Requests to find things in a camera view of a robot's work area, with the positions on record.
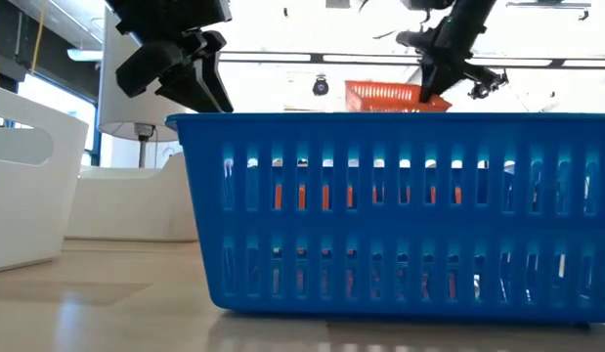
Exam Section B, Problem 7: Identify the dark structural beam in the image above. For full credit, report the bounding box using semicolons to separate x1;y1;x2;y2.
0;0;106;102

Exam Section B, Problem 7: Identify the grey horizontal rail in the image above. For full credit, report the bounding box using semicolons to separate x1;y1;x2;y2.
217;50;605;68

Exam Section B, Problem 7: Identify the blue slotted plastic basket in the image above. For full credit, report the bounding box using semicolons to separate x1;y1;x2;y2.
164;111;605;325

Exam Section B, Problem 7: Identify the white plastic bin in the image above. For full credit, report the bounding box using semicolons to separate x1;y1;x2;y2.
65;152;200;243
0;82;91;274

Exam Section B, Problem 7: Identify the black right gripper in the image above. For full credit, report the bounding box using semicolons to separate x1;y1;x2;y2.
395;23;509;105

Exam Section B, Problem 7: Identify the round black camera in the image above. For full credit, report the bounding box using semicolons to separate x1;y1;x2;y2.
311;73;330;98

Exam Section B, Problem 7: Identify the white cylinder lamp wooden base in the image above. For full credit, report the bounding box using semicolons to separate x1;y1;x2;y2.
96;5;195;170

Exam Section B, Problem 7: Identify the yellow strap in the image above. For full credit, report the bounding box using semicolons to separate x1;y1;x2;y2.
30;0;46;74

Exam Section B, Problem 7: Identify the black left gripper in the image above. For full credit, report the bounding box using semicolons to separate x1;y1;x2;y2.
114;28;235;114

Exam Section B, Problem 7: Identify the grey light fixture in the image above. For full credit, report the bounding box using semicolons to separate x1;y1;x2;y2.
505;0;592;22

